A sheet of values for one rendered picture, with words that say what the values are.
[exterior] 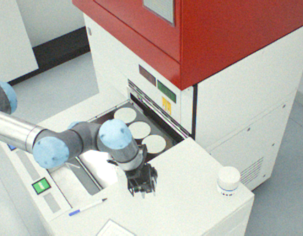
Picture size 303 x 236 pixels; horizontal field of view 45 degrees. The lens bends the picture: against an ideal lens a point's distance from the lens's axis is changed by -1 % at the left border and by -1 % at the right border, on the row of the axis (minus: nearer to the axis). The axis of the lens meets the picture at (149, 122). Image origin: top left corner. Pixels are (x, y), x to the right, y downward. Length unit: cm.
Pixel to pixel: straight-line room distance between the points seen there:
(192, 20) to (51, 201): 78
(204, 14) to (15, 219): 186
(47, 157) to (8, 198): 179
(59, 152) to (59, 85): 248
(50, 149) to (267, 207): 180
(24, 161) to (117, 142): 65
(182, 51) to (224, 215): 55
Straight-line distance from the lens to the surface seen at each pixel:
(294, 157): 276
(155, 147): 153
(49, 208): 136
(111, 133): 94
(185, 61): 121
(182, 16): 111
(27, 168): 150
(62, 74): 347
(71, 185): 149
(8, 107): 127
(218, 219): 127
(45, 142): 90
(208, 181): 135
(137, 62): 158
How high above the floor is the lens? 207
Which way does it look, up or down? 46 degrees down
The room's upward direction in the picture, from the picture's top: 5 degrees counter-clockwise
